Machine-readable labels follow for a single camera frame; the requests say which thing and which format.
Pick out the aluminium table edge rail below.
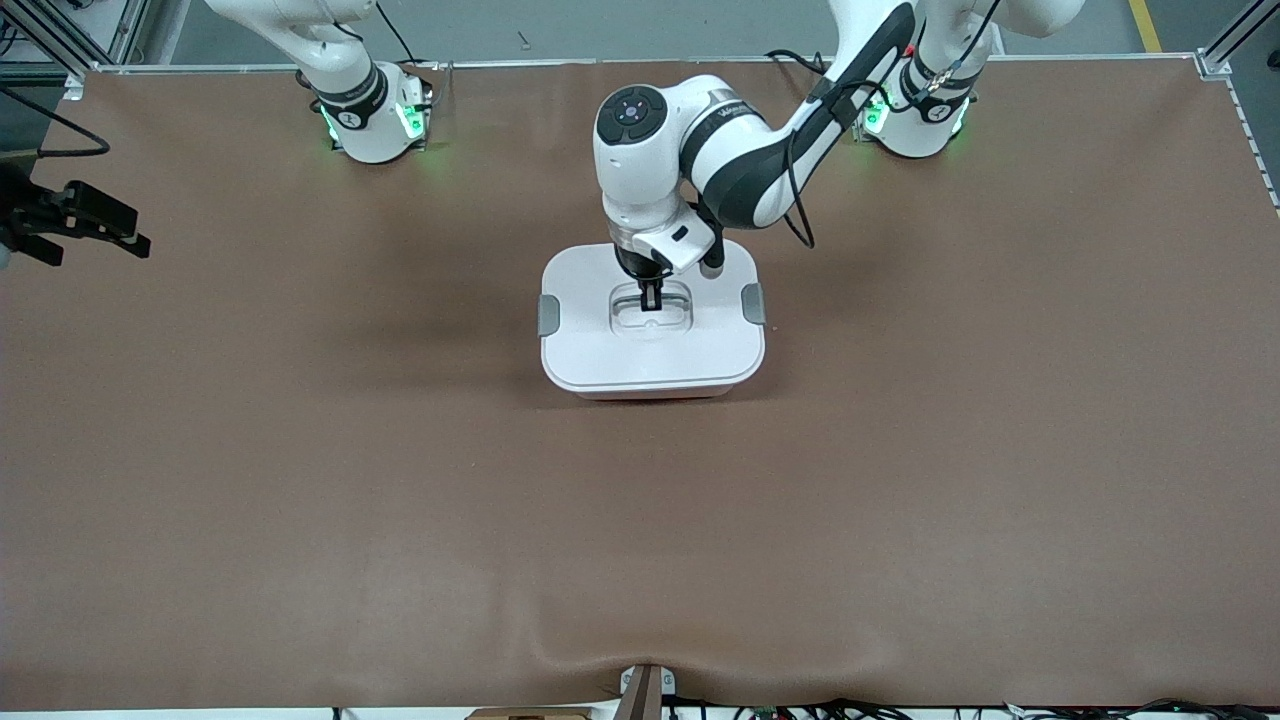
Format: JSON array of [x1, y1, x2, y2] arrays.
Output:
[[90, 55, 1231, 76]]

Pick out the white box lid grey latches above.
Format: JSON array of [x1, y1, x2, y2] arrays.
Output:
[[538, 242, 767, 393]]

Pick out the pink plastic storage box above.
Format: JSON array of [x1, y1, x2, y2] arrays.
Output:
[[575, 388, 736, 402]]

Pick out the black right arm base cable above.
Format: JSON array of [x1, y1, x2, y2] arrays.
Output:
[[375, 0, 416, 63]]

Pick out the aluminium frame profile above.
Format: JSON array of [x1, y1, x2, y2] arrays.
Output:
[[0, 0, 151, 76], [1195, 0, 1280, 81]]

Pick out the metal table clamp bracket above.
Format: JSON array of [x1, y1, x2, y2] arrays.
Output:
[[618, 664, 677, 720]]

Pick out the perforated metal side rail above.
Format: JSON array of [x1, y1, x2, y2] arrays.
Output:
[[1225, 75, 1280, 213]]

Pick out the black arm base cable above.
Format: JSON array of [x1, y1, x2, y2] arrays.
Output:
[[375, 0, 416, 63], [765, 48, 841, 101]]

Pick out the black left arm base cable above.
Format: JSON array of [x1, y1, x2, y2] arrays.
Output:
[[765, 48, 841, 101]]

